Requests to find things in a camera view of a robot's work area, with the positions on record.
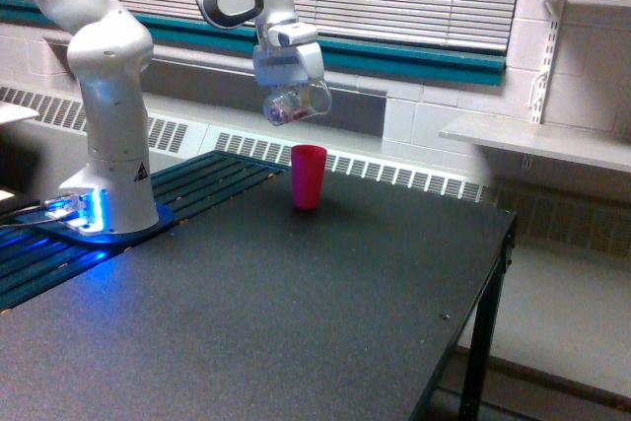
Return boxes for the clear plastic cup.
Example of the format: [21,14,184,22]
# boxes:
[263,80,332,126]

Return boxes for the baseboard radiator heater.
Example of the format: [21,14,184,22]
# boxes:
[147,113,630,257]

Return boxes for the white lower wall shelf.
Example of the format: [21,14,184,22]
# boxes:
[439,114,630,173]

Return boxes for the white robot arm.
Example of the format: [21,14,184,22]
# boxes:
[34,0,331,237]

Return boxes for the blue slotted mounting plate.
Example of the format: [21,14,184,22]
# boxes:
[1,151,286,309]

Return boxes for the black table leg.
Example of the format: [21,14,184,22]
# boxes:
[457,221,517,420]

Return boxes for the pink plastic cup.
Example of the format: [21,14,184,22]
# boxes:
[291,145,327,211]

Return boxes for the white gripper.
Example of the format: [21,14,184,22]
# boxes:
[252,22,324,113]

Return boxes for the black cables at base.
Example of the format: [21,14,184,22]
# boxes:
[0,196,80,233]

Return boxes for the white shelf bracket rail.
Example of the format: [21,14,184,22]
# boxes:
[528,0,565,124]

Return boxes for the white object at left edge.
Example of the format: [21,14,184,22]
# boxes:
[0,102,39,126]

